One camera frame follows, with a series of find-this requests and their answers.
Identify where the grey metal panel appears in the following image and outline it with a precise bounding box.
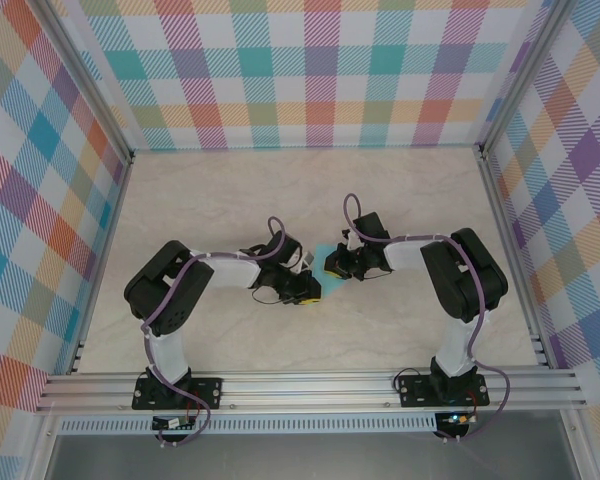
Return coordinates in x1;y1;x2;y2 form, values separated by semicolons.
44;433;581;480

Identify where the right small circuit board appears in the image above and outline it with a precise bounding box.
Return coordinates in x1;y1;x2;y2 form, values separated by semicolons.
437;410;476;427

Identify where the small circuit board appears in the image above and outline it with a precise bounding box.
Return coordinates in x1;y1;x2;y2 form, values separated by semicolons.
437;410;476;427
151;414;197;432

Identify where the left small circuit board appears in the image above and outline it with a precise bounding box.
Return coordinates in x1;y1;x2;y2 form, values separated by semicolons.
151;414;197;432

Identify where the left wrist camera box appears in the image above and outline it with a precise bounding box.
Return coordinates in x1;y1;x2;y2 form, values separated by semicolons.
288;249;317;275

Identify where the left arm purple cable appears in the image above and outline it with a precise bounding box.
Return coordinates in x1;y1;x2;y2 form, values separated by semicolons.
142;215;287;449

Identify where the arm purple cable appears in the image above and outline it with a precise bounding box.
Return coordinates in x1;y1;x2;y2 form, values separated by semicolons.
142;215;287;449
342;193;514;444

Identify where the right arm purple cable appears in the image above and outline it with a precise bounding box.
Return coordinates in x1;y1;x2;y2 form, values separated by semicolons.
342;193;514;444

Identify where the long aluminium mounting rail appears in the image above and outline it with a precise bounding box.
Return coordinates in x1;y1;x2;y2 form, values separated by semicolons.
33;363;589;415

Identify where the slotted grey cable duct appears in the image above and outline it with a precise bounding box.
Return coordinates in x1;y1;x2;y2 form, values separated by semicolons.
58;418;439;435

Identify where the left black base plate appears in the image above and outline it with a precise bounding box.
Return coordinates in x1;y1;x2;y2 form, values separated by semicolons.
132;377;225;412

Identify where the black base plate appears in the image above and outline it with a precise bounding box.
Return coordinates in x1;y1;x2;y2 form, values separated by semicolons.
397;374;491;409
132;377;225;412

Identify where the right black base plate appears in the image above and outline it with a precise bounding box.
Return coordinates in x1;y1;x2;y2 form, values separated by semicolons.
397;374;491;409

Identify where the right aluminium side rail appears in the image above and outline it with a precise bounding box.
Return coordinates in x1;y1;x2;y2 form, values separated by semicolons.
477;147;552;370

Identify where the aluminium side rail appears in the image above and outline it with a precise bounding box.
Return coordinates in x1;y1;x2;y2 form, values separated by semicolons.
477;147;552;370
67;155;135;376

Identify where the left aluminium side rail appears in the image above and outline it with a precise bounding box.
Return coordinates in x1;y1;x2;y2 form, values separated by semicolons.
67;155;135;376

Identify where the right aluminium frame post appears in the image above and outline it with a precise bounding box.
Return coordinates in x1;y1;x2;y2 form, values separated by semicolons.
476;0;579;160

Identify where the aluminium frame post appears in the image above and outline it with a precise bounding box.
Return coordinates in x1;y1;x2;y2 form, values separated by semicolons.
476;0;579;160
32;0;137;166

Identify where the left aluminium frame post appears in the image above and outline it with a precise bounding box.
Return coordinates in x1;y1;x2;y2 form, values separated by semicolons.
32;0;137;166

